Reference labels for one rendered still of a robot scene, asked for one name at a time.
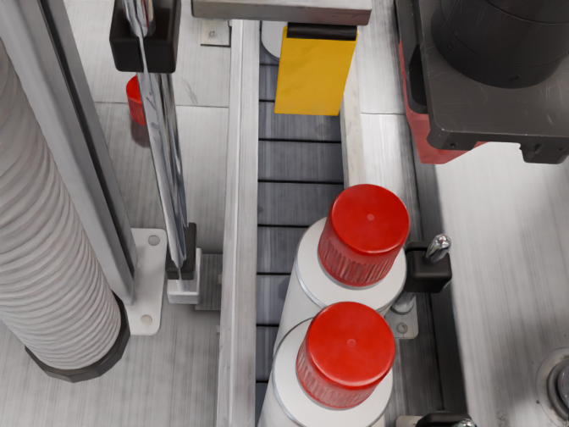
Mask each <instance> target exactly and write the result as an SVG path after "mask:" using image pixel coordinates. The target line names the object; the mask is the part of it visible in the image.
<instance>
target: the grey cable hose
mask: <svg viewBox="0 0 569 427"><path fill-rule="evenodd" d="M0 319H1V320H2V321H3V322H4V323H5V325H6V326H7V327H8V328H9V329H10V330H12V331H13V333H14V334H15V335H16V336H17V337H18V338H19V339H20V340H21V341H22V342H23V343H24V344H25V351H26V352H27V353H28V354H29V355H30V357H31V358H32V359H33V360H34V361H35V363H36V364H37V365H38V366H39V367H40V369H41V370H42V371H43V372H44V373H45V374H46V375H47V376H49V377H53V378H55V379H59V380H64V381H67V382H70V383H77V382H81V381H86V380H92V379H95V378H97V377H101V376H102V375H103V374H105V373H106V372H108V371H109V370H110V369H111V368H112V367H113V366H114V365H115V364H116V363H117V362H118V361H119V360H120V359H121V358H122V356H123V354H124V350H125V348H126V345H127V343H128V340H129V338H130V325H129V320H128V314H127V311H126V308H125V306H124V303H123V301H122V300H121V299H120V298H119V297H118V296H117V295H116V294H115V293H114V292H113V290H112V289H111V288H110V286H109V284H108V280H107V278H106V276H105V274H104V273H103V271H102V266H101V264H100V263H99V262H98V260H97V255H96V254H95V252H94V250H93V247H92V245H91V242H90V240H89V238H88V236H87V234H86V231H85V229H84V226H83V224H82V222H81V221H80V216H79V214H78V213H77V211H76V207H75V205H74V203H73V201H72V198H71V196H70V194H69V192H68V189H67V187H66V185H65V184H64V181H63V178H62V176H61V174H60V173H59V171H58V166H57V164H56V162H55V161H54V158H53V155H52V152H51V150H50V148H49V146H48V145H47V141H46V139H45V137H44V135H43V134H42V130H41V127H40V125H39V123H38V121H37V119H36V116H35V114H34V111H33V109H32V107H31V106H30V103H29V100H28V97H27V96H26V94H25V91H24V90H23V86H22V83H21V81H20V79H19V77H18V75H17V73H16V71H15V70H14V65H13V63H12V61H11V59H10V57H9V56H8V54H7V52H6V47H5V46H4V44H3V40H2V39H1V37H0Z"/></svg>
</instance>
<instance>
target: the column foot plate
mask: <svg viewBox="0 0 569 427"><path fill-rule="evenodd" d="M131 232H132V235H133V237H134V241H135V246H136V249H137V252H138V262H137V271H136V278H135V295H134V302H133V305H132V306H125V308H126V311H127V314H128V320H129V325H130V334H131V335H135V336H151V335H155V334H157V333H158V331H159V330H160V326H161V316H162V305H163V286H164V276H165V262H166V252H167V240H168V239H167V235H166V231H165V230H161V229H139V228H131Z"/></svg>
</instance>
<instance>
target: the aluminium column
mask: <svg viewBox="0 0 569 427"><path fill-rule="evenodd" d="M40 2H41V6H42V9H43V12H44V14H45V17H46V19H47V23H48V26H49V29H50V31H51V34H52V38H53V41H54V44H55V47H56V49H57V52H58V56H59V59H60V62H61V65H62V67H63V70H64V74H65V77H66V80H67V82H68V85H69V89H70V92H71V95H72V98H73V100H74V103H75V107H76V110H77V113H78V115H79V119H80V123H81V126H82V129H83V131H84V135H85V138H86V141H85V138H84V136H83V133H82V131H81V128H80V124H79V121H78V119H77V116H76V113H75V109H74V106H73V104H72V102H71V99H70V96H69V92H68V89H67V86H66V84H65V81H64V78H63V75H62V72H61V69H60V67H59V64H58V60H57V57H56V54H55V52H54V49H53V47H52V43H51V40H50V37H49V35H48V32H47V27H46V25H45V22H44V20H43V18H42V15H41V10H40V8H39V5H38V2H37V0H0V37H1V39H2V40H3V44H4V46H5V47H6V52H7V54H8V56H9V57H10V59H11V61H12V63H13V65H14V70H15V71H16V73H17V75H18V77H19V79H20V81H21V83H22V86H23V90H24V91H25V94H26V96H27V97H28V100H29V103H30V106H31V107H32V109H33V111H34V114H35V116H36V119H37V121H38V123H39V125H40V127H41V130H42V134H43V135H44V137H45V139H46V141H47V145H48V146H49V148H50V150H51V152H52V155H53V158H54V161H55V162H56V164H57V166H58V171H59V173H60V174H61V176H62V178H63V181H64V184H65V185H66V187H67V189H68V192H69V194H70V196H71V198H72V201H73V203H74V205H75V207H76V211H77V213H78V214H79V216H80V221H81V222H82V224H83V226H84V229H85V231H86V234H87V236H88V238H89V240H90V242H91V245H92V247H93V250H94V252H95V254H96V255H97V260H98V262H99V263H100V264H101V266H102V271H103V273H104V274H105V276H106V278H107V280H108V284H109V286H110V288H111V289H112V290H113V292H114V293H115V294H116V295H117V296H118V297H119V298H120V299H121V300H122V301H123V303H124V305H125V306H132V305H133V302H134V295H135V278H136V271H137V262H138V252H137V249H136V246H135V241H134V237H133V235H132V232H131V228H130V223H129V220H128V218H127V214H126V212H125V209H124V204H123V200H122V197H121V195H120V191H119V186H118V183H117V181H116V177H115V174H114V172H113V166H112V163H111V160H110V157H109V154H108V150H107V146H106V143H105V140H104V137H103V134H102V129H101V126H100V123H99V120H98V117H97V112H96V109H95V106H94V102H93V100H92V97H91V92H90V88H89V86H88V83H87V79H86V75H85V71H84V69H83V65H82V62H81V60H80V55H79V52H78V48H77V46H76V42H75V38H74V34H73V31H72V28H71V25H70V22H69V17H68V15H67V11H66V8H65V5H64V0H40ZM86 142H87V145H86ZM87 146H88V148H89V151H90V153H89V151H88V148H87ZM90 155H91V156H90Z"/></svg>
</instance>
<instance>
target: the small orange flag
mask: <svg viewBox="0 0 569 427"><path fill-rule="evenodd" d="M358 34H359V30H358V29H357V25H329V24H312V23H295V22H287V23H286V26H284V27H283V34H282V42H281V50H280V58H279V73H278V81H277V89H276V97H275V105H274V113H275V114H311V115H333V116H337V115H338V114H339V111H340V105H341V101H342V97H343V94H344V90H345V84H346V81H347V77H348V74H349V71H350V67H351V61H352V58H353V54H354V51H355V47H356V41H357V38H358Z"/></svg>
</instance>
